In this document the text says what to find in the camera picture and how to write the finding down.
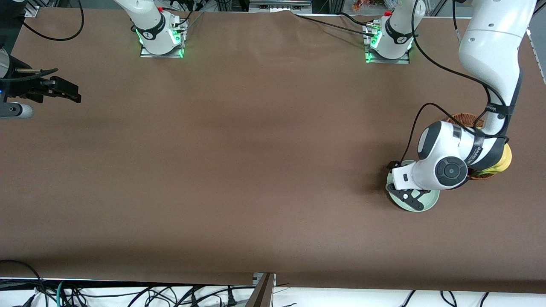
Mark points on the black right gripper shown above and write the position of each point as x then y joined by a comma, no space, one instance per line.
22,86

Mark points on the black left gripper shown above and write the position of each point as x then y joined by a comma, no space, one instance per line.
391,164

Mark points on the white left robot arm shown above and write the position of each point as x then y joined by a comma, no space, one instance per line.
490,42

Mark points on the pale green round plate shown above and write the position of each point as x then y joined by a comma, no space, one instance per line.
435,196

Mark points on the brown wicker basket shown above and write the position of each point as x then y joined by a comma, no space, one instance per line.
463,117

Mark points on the yellow banana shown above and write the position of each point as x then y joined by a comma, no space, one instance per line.
506,160

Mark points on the brown table cover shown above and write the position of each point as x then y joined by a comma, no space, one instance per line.
273,128

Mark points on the orange background objects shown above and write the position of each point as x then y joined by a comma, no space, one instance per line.
367,4

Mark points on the metal background device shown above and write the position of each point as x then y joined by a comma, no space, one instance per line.
279,5

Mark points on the black left camera mount plate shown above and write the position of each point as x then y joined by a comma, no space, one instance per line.
407,197

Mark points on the aluminium frame corner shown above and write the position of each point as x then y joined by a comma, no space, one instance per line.
32,9

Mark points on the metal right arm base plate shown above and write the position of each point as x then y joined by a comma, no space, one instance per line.
147,53

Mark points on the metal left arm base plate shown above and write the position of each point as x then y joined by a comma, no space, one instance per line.
401,61

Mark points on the aluminium profile post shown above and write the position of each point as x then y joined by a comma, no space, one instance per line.
262,292

